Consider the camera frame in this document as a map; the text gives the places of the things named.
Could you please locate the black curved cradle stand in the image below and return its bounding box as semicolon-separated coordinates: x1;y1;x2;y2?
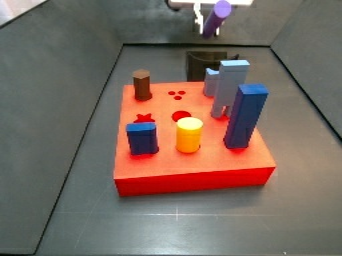
185;51;239;82

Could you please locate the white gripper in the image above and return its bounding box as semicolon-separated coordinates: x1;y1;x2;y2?
167;0;253;36

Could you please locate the short dark blue block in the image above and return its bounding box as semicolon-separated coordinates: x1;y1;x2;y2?
125;122;158;155

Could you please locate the tall dark blue block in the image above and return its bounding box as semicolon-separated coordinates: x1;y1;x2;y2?
223;84;268;149

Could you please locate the red shape-sorter base block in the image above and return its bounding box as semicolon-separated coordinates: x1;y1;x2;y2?
113;82;275;196

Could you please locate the tall light blue block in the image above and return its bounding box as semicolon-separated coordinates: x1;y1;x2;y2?
211;60;249;118

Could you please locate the yellow cylinder peg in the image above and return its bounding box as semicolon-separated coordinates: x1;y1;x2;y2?
176;117;203;153

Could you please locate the purple cylinder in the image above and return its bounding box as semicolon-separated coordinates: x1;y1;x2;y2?
203;0;232;38

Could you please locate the brown hexagonal peg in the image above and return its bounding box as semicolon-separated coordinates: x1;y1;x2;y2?
132;69;152;101

